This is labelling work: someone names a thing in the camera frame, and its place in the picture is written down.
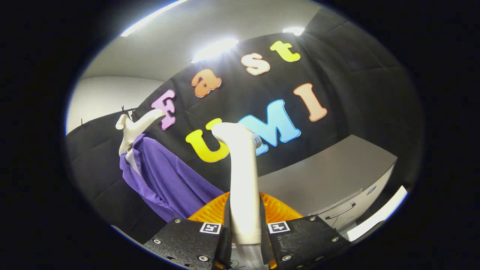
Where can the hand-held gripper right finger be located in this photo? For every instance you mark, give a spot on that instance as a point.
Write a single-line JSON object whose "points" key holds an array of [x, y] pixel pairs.
{"points": [[303, 240]]}

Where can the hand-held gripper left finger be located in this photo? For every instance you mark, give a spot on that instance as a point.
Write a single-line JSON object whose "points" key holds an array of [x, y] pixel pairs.
{"points": [[187, 240]]}

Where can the white garment steamer head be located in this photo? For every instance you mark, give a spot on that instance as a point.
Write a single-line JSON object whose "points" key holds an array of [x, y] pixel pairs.
{"points": [[243, 180]]}

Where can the white shirt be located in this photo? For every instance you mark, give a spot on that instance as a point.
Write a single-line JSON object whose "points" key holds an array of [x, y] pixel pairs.
{"points": [[132, 159]]}

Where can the white clothes hanger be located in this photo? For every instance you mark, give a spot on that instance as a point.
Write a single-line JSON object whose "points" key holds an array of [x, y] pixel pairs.
{"points": [[129, 131]]}

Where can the grey drawer cabinet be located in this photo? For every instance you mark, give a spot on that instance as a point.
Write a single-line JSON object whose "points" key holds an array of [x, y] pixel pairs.
{"points": [[326, 172]]}

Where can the white board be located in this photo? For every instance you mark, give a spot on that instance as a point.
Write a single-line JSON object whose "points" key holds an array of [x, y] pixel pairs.
{"points": [[378, 215]]}

